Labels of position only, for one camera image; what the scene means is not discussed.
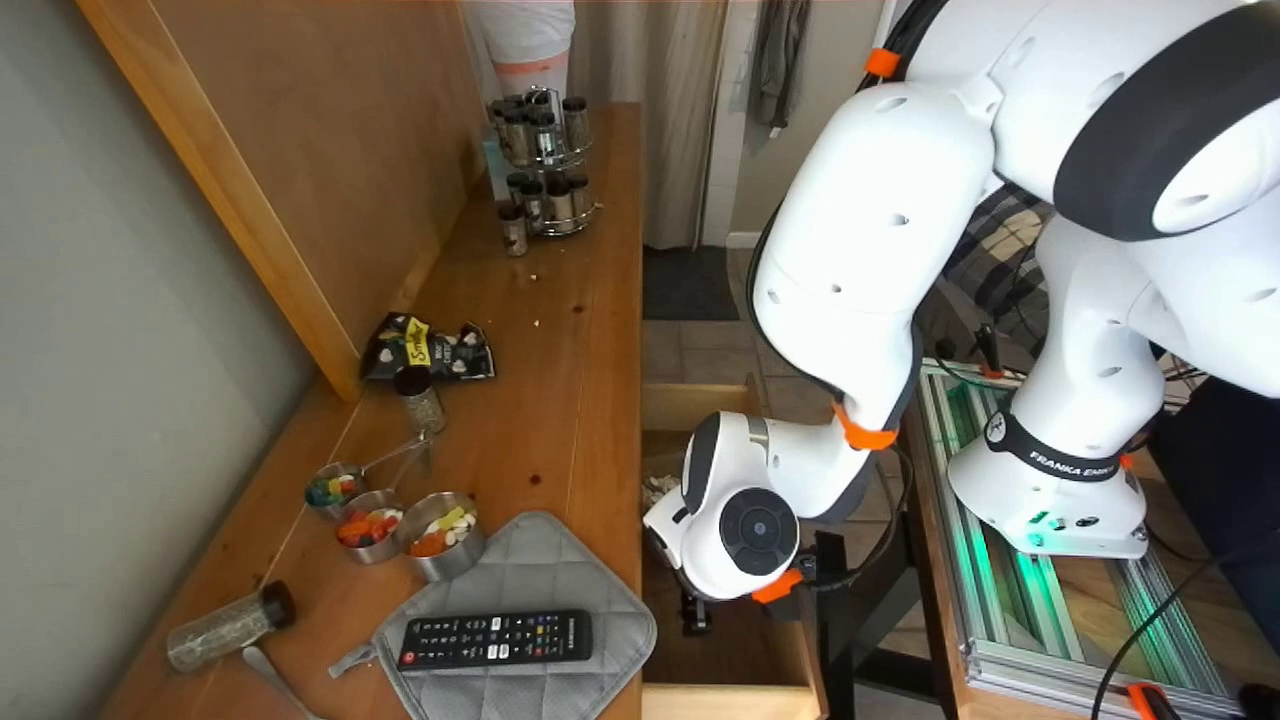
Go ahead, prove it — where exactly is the small metal measuring cup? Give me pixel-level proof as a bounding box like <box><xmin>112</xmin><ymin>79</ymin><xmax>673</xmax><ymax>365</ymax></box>
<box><xmin>298</xmin><ymin>438</ymin><xmax>431</xmax><ymax>521</ymax></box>

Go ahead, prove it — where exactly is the aluminium base frame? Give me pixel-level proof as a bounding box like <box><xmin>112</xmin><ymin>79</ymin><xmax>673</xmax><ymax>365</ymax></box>
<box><xmin>890</xmin><ymin>353</ymin><xmax>1250</xmax><ymax>720</ymax></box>

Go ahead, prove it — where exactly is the grey hanging cloth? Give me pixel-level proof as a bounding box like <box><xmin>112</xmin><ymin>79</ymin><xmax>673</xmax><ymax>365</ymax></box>
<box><xmin>744</xmin><ymin>0</ymin><xmax>813</xmax><ymax>131</ymax></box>

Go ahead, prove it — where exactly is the black metal stand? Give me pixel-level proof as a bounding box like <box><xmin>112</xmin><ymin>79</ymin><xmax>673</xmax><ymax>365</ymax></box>
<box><xmin>795</xmin><ymin>513</ymin><xmax>956</xmax><ymax>720</ymax></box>

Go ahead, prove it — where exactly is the orange forearm cable clip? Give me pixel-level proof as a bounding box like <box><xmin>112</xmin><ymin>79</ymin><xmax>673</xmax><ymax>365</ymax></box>
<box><xmin>835</xmin><ymin>406</ymin><xmax>901</xmax><ymax>456</ymax></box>

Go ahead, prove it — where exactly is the black remote control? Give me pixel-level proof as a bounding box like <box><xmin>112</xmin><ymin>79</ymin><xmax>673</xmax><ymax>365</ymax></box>
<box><xmin>394</xmin><ymin>609</ymin><xmax>598</xmax><ymax>677</ymax></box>

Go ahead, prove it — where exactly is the grey quilted pot holder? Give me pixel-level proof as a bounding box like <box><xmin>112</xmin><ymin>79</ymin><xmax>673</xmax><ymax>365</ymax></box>
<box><xmin>327</xmin><ymin>504</ymin><xmax>659</xmax><ymax>720</ymax></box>

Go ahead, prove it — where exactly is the beige curtain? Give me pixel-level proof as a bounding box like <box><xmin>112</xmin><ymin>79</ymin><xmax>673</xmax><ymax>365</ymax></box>
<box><xmin>571</xmin><ymin>0</ymin><xmax>732</xmax><ymax>251</ymax></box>

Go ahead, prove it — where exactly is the wooden wall panel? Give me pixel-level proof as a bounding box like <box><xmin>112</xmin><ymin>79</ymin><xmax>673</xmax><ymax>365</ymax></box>
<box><xmin>70</xmin><ymin>0</ymin><xmax>489</xmax><ymax>406</ymax></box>

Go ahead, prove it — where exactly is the black floor cable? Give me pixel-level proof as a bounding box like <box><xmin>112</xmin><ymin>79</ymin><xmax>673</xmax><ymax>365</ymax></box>
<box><xmin>1084</xmin><ymin>556</ymin><xmax>1214</xmax><ymax>720</ymax></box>

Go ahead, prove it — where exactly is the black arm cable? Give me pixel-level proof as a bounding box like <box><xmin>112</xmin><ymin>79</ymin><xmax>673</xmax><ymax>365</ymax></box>
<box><xmin>873</xmin><ymin>0</ymin><xmax>944</xmax><ymax>84</ymax></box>

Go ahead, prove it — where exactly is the medium metal measuring cup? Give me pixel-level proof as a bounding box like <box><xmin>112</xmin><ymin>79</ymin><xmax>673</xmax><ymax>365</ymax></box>
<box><xmin>330</xmin><ymin>489</ymin><xmax>408</xmax><ymax>569</ymax></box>

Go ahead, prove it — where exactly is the metal knife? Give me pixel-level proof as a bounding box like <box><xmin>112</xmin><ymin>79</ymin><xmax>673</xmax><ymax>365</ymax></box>
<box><xmin>237</xmin><ymin>642</ymin><xmax>320</xmax><ymax>720</ymax></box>

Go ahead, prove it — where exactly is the orange wrist cable clip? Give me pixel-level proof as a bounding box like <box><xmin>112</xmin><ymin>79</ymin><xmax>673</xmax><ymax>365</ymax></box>
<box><xmin>751</xmin><ymin>569</ymin><xmax>803</xmax><ymax>609</ymax></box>

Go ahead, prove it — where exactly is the white paper roll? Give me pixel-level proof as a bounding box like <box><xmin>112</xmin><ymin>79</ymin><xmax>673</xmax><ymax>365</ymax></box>
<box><xmin>456</xmin><ymin>0</ymin><xmax>580</xmax><ymax>113</ymax></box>

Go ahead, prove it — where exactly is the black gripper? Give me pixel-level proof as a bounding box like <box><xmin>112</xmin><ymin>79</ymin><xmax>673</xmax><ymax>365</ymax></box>
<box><xmin>675</xmin><ymin>586</ymin><xmax>720</xmax><ymax>642</ymax></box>

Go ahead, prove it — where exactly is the open wooden drawer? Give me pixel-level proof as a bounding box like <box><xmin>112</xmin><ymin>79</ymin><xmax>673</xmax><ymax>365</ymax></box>
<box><xmin>637</xmin><ymin>379</ymin><xmax>825</xmax><ymax>720</ymax></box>

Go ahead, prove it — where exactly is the black yellow toy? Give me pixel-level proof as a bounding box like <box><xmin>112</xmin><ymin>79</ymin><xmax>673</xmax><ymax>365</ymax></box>
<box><xmin>354</xmin><ymin>308</ymin><xmax>499</xmax><ymax>397</ymax></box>

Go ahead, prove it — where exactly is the small clear glass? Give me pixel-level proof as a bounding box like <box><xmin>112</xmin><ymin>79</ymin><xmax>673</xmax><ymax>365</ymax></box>
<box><xmin>401</xmin><ymin>385</ymin><xmax>451</xmax><ymax>446</ymax></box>

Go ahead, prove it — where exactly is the dark door mat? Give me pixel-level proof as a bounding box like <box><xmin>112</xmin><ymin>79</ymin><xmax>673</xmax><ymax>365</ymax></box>
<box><xmin>639</xmin><ymin>242</ymin><xmax>751</xmax><ymax>326</ymax></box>

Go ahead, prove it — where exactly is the plaid cushion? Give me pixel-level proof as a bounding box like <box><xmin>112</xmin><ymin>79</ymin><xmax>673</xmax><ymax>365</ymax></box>
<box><xmin>935</xmin><ymin>185</ymin><xmax>1056</xmax><ymax>326</ymax></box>

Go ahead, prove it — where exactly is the glass shaker jar black lid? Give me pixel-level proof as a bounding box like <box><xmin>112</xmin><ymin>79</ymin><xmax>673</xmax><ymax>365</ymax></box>
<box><xmin>162</xmin><ymin>582</ymin><xmax>298</xmax><ymax>677</ymax></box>

